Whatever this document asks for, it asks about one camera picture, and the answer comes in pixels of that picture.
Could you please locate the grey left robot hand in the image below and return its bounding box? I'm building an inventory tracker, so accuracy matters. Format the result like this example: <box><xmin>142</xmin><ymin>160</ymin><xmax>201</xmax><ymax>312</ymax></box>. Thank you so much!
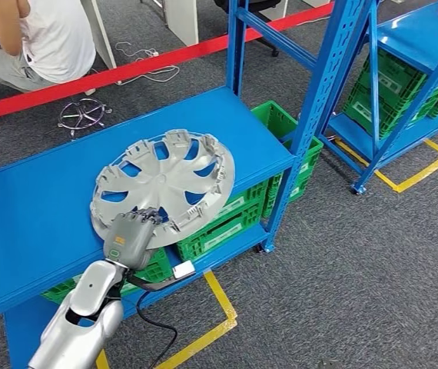
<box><xmin>102</xmin><ymin>208</ymin><xmax>163</xmax><ymax>271</ymax></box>

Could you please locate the grey plastic wheel hubcap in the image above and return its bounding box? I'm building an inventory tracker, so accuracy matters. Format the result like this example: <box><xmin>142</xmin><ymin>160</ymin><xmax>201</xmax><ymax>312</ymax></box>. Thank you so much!
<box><xmin>90</xmin><ymin>128</ymin><xmax>236</xmax><ymax>251</ymax></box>

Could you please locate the blue metal shelf rack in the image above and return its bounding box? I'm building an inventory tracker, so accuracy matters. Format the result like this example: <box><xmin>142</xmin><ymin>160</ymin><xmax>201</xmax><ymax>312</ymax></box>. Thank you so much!
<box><xmin>0</xmin><ymin>0</ymin><xmax>376</xmax><ymax>369</ymax></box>
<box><xmin>319</xmin><ymin>0</ymin><xmax>438</xmax><ymax>195</ymax></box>

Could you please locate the chrome star chair base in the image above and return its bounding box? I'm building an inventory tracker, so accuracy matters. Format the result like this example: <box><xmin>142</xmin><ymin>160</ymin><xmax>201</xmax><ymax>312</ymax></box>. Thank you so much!
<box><xmin>57</xmin><ymin>98</ymin><xmax>113</xmax><ymax>139</ymax></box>

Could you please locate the yellow floor tape outline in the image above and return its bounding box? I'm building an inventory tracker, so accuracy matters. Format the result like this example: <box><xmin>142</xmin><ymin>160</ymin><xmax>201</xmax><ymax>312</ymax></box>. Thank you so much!
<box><xmin>334</xmin><ymin>137</ymin><xmax>438</xmax><ymax>194</ymax></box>
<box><xmin>95</xmin><ymin>270</ymin><xmax>238</xmax><ymax>369</ymax></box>

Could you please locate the red barrier tape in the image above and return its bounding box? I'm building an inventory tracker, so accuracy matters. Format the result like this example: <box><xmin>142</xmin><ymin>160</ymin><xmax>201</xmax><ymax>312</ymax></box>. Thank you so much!
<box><xmin>0</xmin><ymin>1</ymin><xmax>335</xmax><ymax>125</ymax></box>

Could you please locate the seated person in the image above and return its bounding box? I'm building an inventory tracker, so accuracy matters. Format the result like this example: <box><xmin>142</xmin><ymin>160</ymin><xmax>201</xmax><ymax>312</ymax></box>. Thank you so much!
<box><xmin>0</xmin><ymin>0</ymin><xmax>96</xmax><ymax>97</ymax></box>

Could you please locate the green open plastic crate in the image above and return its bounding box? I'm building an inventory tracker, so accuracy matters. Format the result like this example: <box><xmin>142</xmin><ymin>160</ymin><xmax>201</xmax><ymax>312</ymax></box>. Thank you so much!
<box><xmin>252</xmin><ymin>101</ymin><xmax>324</xmax><ymax>169</ymax></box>

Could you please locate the white desk side panel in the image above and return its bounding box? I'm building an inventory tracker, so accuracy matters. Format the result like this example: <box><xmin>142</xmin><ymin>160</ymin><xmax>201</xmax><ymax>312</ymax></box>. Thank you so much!
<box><xmin>165</xmin><ymin>0</ymin><xmax>199</xmax><ymax>47</ymax></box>

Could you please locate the black office chair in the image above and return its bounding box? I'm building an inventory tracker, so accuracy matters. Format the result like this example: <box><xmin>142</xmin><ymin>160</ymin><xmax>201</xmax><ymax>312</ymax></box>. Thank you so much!
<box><xmin>214</xmin><ymin>0</ymin><xmax>281</xmax><ymax>58</ymax></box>

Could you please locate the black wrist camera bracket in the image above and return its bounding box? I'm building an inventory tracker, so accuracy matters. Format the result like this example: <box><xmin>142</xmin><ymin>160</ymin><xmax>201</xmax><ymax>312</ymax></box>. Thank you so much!
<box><xmin>127</xmin><ymin>270</ymin><xmax>189</xmax><ymax>293</ymax></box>

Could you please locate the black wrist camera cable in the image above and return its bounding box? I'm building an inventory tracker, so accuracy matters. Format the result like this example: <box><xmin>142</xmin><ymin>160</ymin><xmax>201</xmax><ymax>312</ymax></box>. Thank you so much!
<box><xmin>136</xmin><ymin>290</ymin><xmax>179</xmax><ymax>369</ymax></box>

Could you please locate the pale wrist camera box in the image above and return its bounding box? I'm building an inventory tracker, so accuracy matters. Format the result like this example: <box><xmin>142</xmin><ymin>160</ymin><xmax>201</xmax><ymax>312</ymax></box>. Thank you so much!
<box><xmin>173</xmin><ymin>261</ymin><xmax>197</xmax><ymax>280</ymax></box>

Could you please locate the white floor cable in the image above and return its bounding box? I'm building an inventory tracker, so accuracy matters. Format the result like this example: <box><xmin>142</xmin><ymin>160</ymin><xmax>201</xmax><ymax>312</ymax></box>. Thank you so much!
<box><xmin>115</xmin><ymin>42</ymin><xmax>180</xmax><ymax>85</ymax></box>

